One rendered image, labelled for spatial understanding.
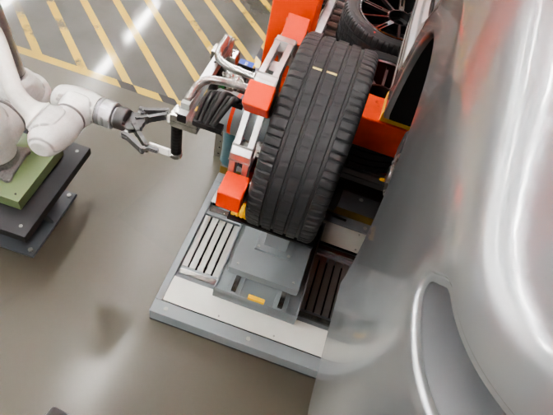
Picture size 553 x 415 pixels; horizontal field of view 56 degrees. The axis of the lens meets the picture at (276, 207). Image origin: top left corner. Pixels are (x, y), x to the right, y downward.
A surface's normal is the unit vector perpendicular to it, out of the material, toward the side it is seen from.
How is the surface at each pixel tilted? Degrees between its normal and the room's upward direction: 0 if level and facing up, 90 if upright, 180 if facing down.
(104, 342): 0
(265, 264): 0
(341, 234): 0
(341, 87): 16
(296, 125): 42
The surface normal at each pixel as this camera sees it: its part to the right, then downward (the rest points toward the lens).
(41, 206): 0.18, -0.59
